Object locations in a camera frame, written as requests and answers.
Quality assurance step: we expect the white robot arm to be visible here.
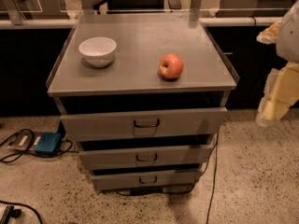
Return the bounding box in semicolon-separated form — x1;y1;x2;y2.
256;1;299;127

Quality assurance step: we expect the grey drawer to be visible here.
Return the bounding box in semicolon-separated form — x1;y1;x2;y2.
91;169;199;191
61;107;227;142
79;145;212;170

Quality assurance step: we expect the black cable lower left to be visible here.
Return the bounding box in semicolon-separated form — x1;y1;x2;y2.
0;200;44;224

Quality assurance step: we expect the flat grey device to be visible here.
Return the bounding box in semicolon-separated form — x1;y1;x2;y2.
7;132;41;151

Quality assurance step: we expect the black cable beside cabinet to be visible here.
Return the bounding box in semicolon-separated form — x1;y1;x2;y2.
115;131;221;224

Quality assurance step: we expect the grey bottom drawer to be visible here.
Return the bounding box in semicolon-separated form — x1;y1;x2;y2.
91;169;199;191

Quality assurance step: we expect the grey metal drawer cabinet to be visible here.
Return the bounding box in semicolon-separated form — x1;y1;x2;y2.
47;13;238;195

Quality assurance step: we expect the white ceramic bowl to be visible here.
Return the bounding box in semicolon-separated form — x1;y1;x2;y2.
78;37;117;67

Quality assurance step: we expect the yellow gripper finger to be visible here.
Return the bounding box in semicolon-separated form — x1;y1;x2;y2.
256;21;281;45
256;63;299;127

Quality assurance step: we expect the black power strip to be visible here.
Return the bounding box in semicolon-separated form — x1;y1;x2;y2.
0;205;21;224

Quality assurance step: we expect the red apple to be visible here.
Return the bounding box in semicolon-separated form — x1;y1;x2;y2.
158;54;184;79

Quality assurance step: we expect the blue electronics box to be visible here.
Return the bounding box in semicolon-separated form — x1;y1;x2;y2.
34;133;61;156

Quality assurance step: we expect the black cable on floor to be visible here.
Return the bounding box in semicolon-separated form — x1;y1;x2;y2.
0;128;78;164

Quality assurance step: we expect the grey top drawer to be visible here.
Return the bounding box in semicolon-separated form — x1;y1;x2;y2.
61;107;227;142

